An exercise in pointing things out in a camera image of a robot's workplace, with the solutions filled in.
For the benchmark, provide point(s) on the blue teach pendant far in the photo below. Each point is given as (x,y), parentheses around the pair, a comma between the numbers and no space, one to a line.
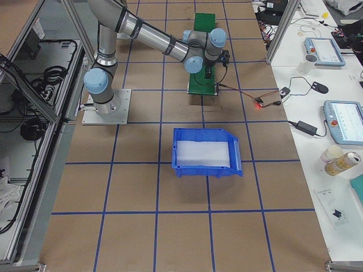
(326,51)

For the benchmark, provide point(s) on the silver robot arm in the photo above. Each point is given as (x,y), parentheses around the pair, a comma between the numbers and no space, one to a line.
(199,50)

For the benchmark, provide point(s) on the small red LED controller board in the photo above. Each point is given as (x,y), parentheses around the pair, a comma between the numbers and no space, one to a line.
(258,102)

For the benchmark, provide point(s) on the blue teach pendant near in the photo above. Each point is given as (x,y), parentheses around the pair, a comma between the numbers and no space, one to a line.
(344,120)

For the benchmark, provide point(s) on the blue plastic bin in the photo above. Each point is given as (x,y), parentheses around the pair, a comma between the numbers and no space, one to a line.
(205,152)

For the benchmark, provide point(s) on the white coffee mug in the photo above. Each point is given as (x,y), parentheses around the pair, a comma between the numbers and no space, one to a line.
(307,64)

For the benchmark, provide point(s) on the aluminium frame post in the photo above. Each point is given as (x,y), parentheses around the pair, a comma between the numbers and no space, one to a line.
(282,27)

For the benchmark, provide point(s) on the green conveyor belt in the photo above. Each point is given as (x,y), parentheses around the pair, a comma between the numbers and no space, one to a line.
(198,84)

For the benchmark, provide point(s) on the blue teach pendant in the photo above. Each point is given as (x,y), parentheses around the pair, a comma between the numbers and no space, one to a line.
(326,51)
(344,120)

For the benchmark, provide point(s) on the white paper cup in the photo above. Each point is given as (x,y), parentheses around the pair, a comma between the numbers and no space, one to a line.
(331,153)

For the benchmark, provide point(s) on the black power adapter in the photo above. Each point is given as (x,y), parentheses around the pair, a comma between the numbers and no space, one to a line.
(307,128)

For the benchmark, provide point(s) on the yellow drink can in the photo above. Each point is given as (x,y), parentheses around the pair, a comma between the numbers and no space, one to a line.
(343,163)

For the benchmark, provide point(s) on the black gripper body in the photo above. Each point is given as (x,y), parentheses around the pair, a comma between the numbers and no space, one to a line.
(208,66)

